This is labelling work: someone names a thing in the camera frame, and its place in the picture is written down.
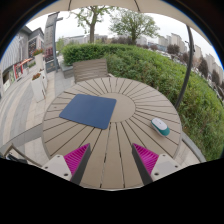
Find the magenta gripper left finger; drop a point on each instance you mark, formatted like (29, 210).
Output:
(70, 167)

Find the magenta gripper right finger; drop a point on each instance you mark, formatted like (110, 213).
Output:
(152, 166)

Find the white teal computer mouse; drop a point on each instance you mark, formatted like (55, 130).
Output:
(160, 126)

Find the blue mouse pad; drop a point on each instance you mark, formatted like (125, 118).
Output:
(89, 110)

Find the round slatted wooden table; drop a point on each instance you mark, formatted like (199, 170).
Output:
(111, 164)

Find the green hedge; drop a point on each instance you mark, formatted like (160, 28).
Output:
(200, 110)

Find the white planter with flowers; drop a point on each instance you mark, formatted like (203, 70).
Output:
(38, 87)

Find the grey banner sign post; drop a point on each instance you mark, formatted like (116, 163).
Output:
(51, 62)

